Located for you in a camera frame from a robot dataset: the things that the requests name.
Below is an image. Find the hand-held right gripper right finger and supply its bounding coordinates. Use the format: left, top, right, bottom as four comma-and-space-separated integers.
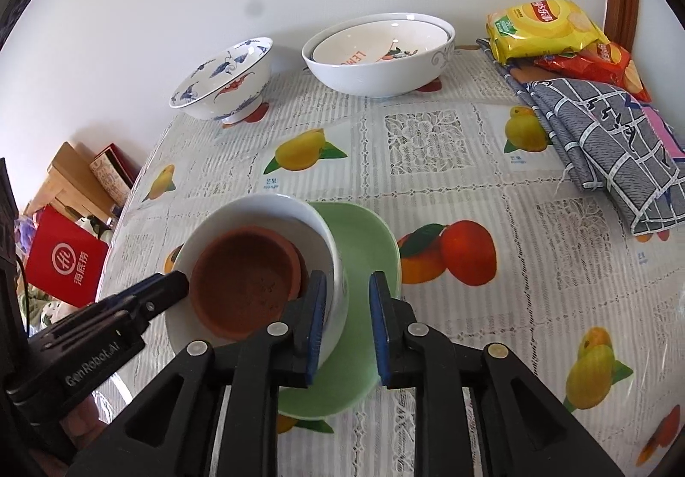
369, 271, 614, 477

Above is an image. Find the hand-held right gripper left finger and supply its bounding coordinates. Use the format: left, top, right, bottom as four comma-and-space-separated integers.
67, 270, 328, 477

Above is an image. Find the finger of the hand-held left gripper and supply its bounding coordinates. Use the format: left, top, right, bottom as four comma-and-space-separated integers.
97, 271, 191, 322

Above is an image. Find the brown clay dish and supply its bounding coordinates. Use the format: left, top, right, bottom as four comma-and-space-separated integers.
191, 232, 303, 342
289, 238, 311, 302

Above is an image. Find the plain white bowl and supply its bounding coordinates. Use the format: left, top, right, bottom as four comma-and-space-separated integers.
165, 193, 351, 371

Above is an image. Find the green speckled plate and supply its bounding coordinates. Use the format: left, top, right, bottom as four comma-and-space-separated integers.
275, 201, 402, 420

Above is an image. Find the person's left hand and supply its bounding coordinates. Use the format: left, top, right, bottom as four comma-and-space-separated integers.
67, 386, 116, 451

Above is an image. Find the red paper bag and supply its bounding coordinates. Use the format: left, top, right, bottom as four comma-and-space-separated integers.
24, 205, 110, 309

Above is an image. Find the dark red box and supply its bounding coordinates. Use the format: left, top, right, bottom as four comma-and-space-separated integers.
88, 142, 141, 205

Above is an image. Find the light wooden box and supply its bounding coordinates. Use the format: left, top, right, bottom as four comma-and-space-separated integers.
27, 141, 116, 221

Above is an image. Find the blue and white porcelain bowl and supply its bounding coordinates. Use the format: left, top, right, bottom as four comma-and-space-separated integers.
170, 37, 274, 126

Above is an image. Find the large white grey-patterned bowl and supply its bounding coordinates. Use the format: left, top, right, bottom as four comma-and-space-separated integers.
301, 13, 457, 99

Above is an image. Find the white orange-print bowl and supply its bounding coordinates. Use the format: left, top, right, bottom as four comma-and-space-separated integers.
312, 19, 450, 67

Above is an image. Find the grey checked cloth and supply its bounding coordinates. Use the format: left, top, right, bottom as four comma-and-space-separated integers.
476, 38, 685, 237

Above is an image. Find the yellow chip bag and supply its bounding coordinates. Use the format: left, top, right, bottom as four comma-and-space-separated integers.
486, 0, 611, 65

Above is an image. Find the red chip bag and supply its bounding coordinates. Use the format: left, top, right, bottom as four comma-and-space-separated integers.
532, 41, 652, 103

